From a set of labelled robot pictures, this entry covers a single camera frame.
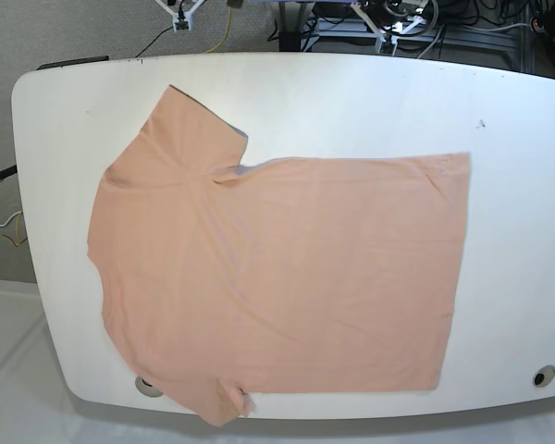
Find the peach orange T-shirt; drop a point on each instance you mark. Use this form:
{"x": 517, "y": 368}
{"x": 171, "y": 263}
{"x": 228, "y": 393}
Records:
{"x": 301, "y": 275}

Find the aluminium frame rail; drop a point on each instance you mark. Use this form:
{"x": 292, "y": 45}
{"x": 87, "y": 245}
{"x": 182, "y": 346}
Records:
{"x": 513, "y": 42}

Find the left table grommet hole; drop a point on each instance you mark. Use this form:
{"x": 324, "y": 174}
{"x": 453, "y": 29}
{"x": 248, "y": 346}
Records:
{"x": 147, "y": 389}

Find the right table grommet hole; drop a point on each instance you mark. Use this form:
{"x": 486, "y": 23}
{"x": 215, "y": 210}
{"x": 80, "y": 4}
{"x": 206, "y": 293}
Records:
{"x": 544, "y": 376}

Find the table grommet hole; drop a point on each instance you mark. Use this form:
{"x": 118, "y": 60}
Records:
{"x": 544, "y": 376}
{"x": 147, "y": 389}

